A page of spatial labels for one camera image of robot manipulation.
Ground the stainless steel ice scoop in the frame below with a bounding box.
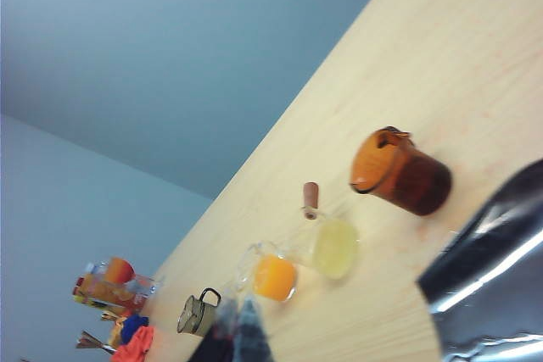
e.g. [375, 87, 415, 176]
[417, 158, 543, 362]

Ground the clear beaker with yellow liquid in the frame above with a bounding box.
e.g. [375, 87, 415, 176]
[296, 181, 361, 281]

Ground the small beaker with orange juice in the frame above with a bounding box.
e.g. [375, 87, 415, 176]
[235, 241, 299, 304]

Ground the amber glass beaker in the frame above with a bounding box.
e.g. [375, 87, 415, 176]
[348, 125, 453, 218]

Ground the smoky grey glass mug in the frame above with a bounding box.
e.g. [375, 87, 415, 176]
[176, 287, 222, 337]

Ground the clear stemmed wine glass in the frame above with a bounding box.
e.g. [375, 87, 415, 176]
[186, 293, 275, 362]

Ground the orange juice bottle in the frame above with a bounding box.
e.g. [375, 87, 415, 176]
[83, 255, 137, 287]

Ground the blue cloth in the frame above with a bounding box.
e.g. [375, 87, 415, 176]
[120, 314, 150, 345]

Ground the orange red cloth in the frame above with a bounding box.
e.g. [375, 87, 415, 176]
[110, 325, 157, 362]

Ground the metal jigger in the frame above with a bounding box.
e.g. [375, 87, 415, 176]
[75, 329, 118, 355]

